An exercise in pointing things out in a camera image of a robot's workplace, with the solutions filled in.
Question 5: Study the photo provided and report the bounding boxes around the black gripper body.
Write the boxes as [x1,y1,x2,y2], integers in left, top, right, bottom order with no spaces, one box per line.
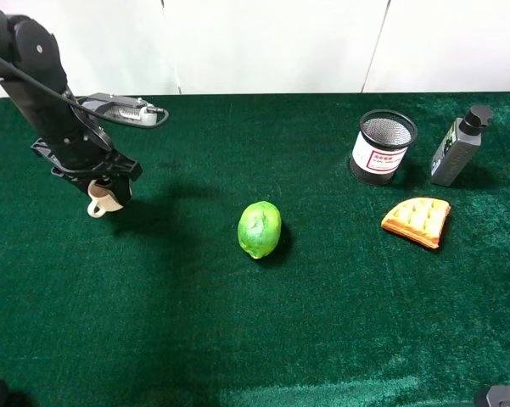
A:
[31,126,142,182]

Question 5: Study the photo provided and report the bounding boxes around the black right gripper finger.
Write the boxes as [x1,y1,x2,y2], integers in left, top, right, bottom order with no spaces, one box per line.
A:
[108,177,132,207]

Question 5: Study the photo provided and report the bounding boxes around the small cream ceramic cup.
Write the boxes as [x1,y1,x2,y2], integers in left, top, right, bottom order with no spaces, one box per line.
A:
[87,180,123,219]

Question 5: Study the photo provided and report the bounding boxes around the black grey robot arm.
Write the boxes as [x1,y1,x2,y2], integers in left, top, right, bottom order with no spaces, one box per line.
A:
[0,10,142,206]

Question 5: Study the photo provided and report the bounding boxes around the green velvet table cloth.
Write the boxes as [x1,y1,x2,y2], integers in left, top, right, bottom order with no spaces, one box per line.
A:
[0,93,510,406]

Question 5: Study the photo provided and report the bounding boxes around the green lime fruit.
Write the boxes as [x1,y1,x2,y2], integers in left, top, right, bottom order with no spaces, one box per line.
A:
[237,201,282,259]

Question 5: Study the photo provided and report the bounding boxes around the black mesh pen holder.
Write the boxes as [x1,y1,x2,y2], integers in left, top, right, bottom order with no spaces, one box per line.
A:
[349,109,418,186]

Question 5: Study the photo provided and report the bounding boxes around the orange waffle piece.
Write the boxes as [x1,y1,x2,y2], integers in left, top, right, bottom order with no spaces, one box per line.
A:
[381,197,451,249]

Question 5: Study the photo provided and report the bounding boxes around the grey pump bottle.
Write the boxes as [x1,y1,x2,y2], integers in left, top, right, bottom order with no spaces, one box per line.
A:
[430,105,494,187]

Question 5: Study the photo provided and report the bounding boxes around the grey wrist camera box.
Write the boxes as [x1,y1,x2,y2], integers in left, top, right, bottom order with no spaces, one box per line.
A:
[79,92,157,126]

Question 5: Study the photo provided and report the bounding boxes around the black camera cable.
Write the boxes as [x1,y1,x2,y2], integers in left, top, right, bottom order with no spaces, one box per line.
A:
[0,46,171,149]

